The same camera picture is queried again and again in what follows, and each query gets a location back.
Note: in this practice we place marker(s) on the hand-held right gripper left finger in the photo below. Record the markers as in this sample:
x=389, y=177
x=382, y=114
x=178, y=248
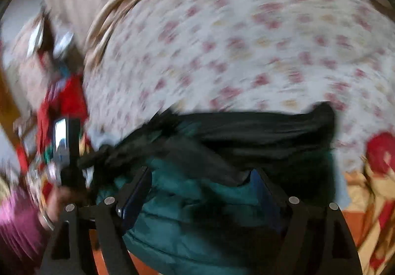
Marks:
x=135, y=194

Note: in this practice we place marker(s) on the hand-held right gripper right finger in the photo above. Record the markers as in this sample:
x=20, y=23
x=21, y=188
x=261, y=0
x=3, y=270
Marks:
x=265, y=197

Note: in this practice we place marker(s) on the green puffer jacket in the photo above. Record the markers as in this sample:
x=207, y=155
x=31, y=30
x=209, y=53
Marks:
x=197, y=207

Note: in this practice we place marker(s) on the person's left forearm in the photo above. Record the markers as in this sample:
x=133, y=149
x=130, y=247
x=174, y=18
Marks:
x=18, y=225

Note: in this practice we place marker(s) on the person's left hand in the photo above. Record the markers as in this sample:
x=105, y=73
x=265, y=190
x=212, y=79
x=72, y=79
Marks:
x=60, y=201

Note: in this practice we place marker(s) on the light blue cloth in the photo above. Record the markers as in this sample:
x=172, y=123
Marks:
x=103, y=139

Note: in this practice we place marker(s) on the red cloth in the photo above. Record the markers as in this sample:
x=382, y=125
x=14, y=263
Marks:
x=64, y=99

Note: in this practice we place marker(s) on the orange red patterned blanket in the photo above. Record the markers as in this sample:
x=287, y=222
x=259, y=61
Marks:
x=370, y=201

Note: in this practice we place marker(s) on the red fabric item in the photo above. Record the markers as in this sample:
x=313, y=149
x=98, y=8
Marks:
x=381, y=151

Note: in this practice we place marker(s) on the floral print quilt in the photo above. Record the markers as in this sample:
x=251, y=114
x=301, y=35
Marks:
x=231, y=46

